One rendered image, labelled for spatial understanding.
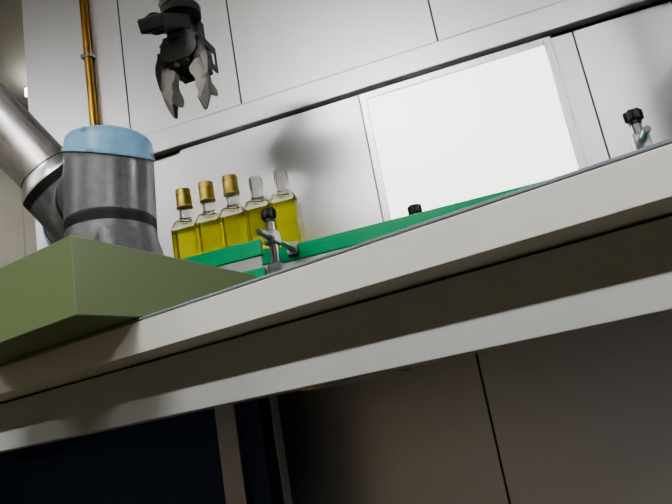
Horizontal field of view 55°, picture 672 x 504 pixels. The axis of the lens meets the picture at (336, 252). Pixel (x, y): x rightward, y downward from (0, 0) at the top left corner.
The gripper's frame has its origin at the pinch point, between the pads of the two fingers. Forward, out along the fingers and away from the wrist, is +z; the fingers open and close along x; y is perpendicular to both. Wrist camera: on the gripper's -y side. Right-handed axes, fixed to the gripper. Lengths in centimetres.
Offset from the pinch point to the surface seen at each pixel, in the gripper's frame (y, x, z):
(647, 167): -50, -56, 44
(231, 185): 28.6, 6.5, 4.4
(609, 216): -49, -53, 47
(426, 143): 42, -35, 2
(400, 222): 25.9, -28.1, 22.4
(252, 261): 16.7, -0.8, 25.3
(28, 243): 235, 242, -83
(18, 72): 176, 190, -159
